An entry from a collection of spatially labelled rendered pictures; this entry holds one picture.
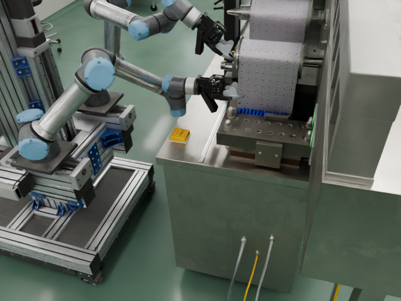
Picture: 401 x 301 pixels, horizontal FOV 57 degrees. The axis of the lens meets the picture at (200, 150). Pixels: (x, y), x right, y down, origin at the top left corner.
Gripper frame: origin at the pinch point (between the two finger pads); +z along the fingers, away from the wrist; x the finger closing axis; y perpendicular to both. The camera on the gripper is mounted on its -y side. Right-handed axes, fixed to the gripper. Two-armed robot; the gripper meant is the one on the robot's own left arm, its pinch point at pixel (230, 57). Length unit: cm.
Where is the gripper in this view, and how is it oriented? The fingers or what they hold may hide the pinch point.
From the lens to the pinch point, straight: 160.8
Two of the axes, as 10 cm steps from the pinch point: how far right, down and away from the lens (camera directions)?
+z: 7.6, 6.1, 2.2
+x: 2.7, -6.2, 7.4
